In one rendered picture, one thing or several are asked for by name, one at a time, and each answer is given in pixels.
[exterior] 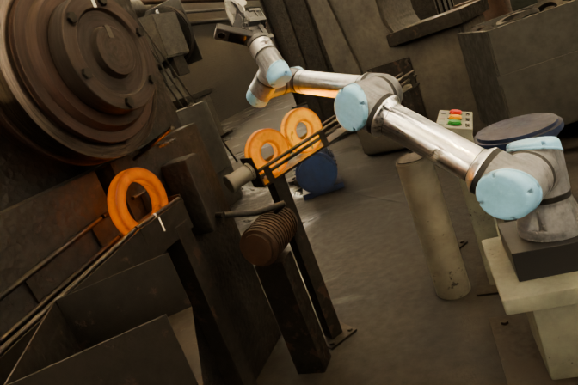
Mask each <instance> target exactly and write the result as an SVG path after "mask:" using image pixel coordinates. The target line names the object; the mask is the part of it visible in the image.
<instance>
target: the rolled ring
mask: <svg viewBox="0 0 578 385"><path fill-rule="evenodd" d="M132 182H137V183H139V184H140V185H142V186H143V187H144V188H145V189H146V191H147V192H148V193H149V195H150V197H151V203H152V213H151V215H152V214H153V213H155V212H156V211H158V210H159V209H161V208H162V207H164V206H165V205H166V204H167V203H168V198H167V194H166V192H165V189H164V187H163V184H162V183H161V181H160V180H159V179H158V178H157V177H156V176H155V175H154V174H153V173H152V172H151V171H149V170H147V169H145V168H129V169H127V170H124V171H121V172H120V173H118V174H117V175H116V176H115V177H114V178H113V180H112V181H111V183H110V185H109V188H108V197H107V201H108V212H109V215H110V217H111V219H112V221H113V223H114V225H115V226H116V228H117V229H118V230H119V231H120V232H121V233H122V234H123V235H126V234H127V233H128V232H129V231H130V230H131V229H132V228H134V227H135V226H136V225H138V223H137V222H136V221H135V220H134V219H133V218H132V216H131V215H130V213H129V211H128V209H127V206H126V191H127V188H128V187H129V186H130V184H131V183H132Z"/></svg>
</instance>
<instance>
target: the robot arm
mask: <svg viewBox="0 0 578 385"><path fill-rule="evenodd" d="M246 4H247V2H246V1H245V0H224V5H225V9H226V13H227V15H228V19H229V22H230V26H226V25H223V24H217V25H216V28H215V32H214V39H215V40H222V41H227V42H230V43H235V44H239V45H243V46H247V47H248V48H249V52H250V53H251V55H252V57H253V58H254V60H255V61H256V63H257V64H258V66H259V70H258V71H257V73H256V75H255V78H254V80H253V81H252V83H251V84H250V86H249V90H248V92H247V94H246V98H247V101H248V102H249V104H250V105H252V106H253V107H259V108H261V107H265V106H266V105H267V104H268V103H269V100H270V99H272V98H274V97H277V96H279V95H283V94H286V93H289V92H293V93H300V94H307V95H318V96H325V97H331V98H335V103H334V109H335V114H336V118H337V120H338V122H339V123H340V124H341V126H342V127H343V128H345V129H346V130H348V131H359V130H361V129H362V130H364V131H366V132H368V133H370V134H371V135H373V136H374V137H378V136H381V135H385V136H386V137H388V138H390V139H392V140H394V141H395V142H397V143H399V144H401V145H402V146H404V147H406V148H407V149H409V150H412V151H414V152H415V153H416V154H418V155H420V156H422V157H424V158H426V159H427V160H429V161H430V162H432V163H434V164H436V165H438V166H439V167H441V168H443V169H444V170H446V171H448V172H450V173H451V174H454V175H456V176H457V177H458V178H460V179H462V180H464V181H465V182H466V183H467V187H468V190H469V191H470V192H471V193H473V194H475V195H476V197H477V201H479V203H480V206H481V207H482V208H483V209H484V210H485V211H486V212H487V213H488V214H490V215H491V216H493V217H496V218H500V219H503V220H514V219H517V223H516V226H517V230H518V234H519V236H520V237H521V238H523V239H525V240H528V241H535V242H553V241H563V240H567V239H570V238H573V237H576V236H578V204H577V202H576V201H575V198H574V197H573V194H572V191H571V186H570V183H569V175H568V171H567V167H566V163H565V159H564V154H563V148H562V145H561V142H560V140H559V138H557V137H533V138H528V139H522V140H519V141H515V142H512V143H510V144H508V145H507V146H506V150H507V151H504V150H501V149H499V148H497V147H495V148H492V149H488V150H486V149H484V148H482V147H481V146H479V145H477V144H474V143H472V142H471V141H469V140H467V139H465V138H463V137H461V136H459V135H458V134H456V133H454V132H452V131H449V130H447V129H446V128H444V127H443V126H441V125H438V124H436V123H434V122H433V121H431V120H429V119H426V118H425V117H423V116H421V115H420V114H418V113H415V112H413V111H411V110H409V109H408V108H406V107H404V106H402V105H401V102H402V99H403V90H402V87H401V85H400V83H399V81H398V80H397V79H396V78H395V77H393V76H391V75H388V74H383V73H371V72H367V73H365V74H363V75H362V76H360V75H349V74H340V73H330V72H321V71H310V70H304V69H302V68H301V67H291V68H289V67H288V65H287V63H286V61H285V60H284V59H283V58H282V57H281V55H280V53H279V51H278V50H277V48H276V47H275V45H274V43H273V42H272V39H273V38H274V36H273V34H268V32H267V30H266V29H265V27H266V25H267V23H266V20H267V18H266V17H265V15H264V14H263V13H262V11H261V9H260V8H256V9H254V8H253V9H248V11H245V8H244V7H243V6H244V5H246ZM260 11H261V12H260ZM263 22H264V24H263Z"/></svg>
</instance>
